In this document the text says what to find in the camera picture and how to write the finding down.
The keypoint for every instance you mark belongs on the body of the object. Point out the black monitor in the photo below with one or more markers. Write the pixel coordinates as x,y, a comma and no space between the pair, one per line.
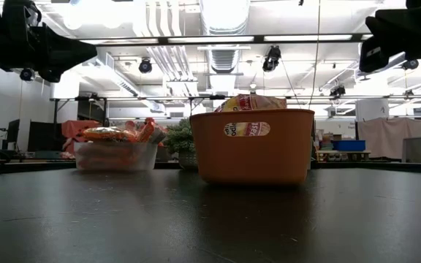
44,135

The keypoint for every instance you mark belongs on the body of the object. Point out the black table mat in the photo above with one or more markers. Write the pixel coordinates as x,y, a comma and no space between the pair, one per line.
123,219

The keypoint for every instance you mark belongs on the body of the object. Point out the red Maruchan ramen pack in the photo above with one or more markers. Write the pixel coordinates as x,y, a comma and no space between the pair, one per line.
250,103
247,129

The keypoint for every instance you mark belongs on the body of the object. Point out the orange Maruchan ramen pack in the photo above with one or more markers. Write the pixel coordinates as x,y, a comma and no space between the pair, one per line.
148,131
108,134

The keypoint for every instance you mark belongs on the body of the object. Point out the green artificial potted plant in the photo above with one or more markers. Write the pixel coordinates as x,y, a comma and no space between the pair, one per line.
179,140

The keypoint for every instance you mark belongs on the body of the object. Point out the salmon partition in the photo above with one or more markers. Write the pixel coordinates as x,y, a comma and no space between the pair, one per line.
75,128

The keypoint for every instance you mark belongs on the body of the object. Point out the beige cloth cover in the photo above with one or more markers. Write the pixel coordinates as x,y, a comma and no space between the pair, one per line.
389,135

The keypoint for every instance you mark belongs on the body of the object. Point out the black ceiling spotlight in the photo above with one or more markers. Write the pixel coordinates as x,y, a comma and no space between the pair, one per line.
26,75
410,65
337,90
272,58
144,65

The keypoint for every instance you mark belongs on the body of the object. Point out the clear plastic bin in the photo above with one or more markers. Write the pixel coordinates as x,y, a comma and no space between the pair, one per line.
115,157

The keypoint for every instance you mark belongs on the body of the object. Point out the white cabinet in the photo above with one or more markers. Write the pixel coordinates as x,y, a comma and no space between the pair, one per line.
371,109

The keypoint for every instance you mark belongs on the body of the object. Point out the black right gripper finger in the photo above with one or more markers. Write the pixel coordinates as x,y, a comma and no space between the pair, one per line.
378,56

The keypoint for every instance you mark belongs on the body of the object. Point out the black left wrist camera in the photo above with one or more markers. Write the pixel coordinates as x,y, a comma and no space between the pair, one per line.
20,12

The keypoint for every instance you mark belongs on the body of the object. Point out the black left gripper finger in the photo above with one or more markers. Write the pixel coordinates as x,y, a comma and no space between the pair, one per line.
68,55

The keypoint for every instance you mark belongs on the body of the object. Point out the orange plastic bin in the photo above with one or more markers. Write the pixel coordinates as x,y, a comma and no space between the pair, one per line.
250,160

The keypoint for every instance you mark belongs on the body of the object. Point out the black overhead frame bar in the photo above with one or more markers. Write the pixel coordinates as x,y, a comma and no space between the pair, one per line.
163,40

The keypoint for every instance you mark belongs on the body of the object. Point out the blue storage bin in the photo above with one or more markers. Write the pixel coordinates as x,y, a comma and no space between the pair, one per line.
349,145

